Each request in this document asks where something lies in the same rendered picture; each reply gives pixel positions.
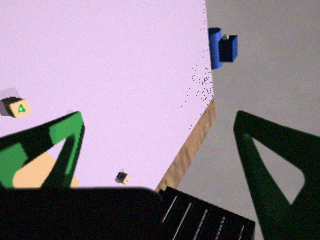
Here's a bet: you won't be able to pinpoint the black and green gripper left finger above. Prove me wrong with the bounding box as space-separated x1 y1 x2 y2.
0 111 85 188

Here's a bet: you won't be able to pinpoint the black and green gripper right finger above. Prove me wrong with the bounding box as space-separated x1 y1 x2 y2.
233 111 320 240

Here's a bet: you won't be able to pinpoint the tan flat mat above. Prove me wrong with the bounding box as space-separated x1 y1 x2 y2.
13 152 80 188

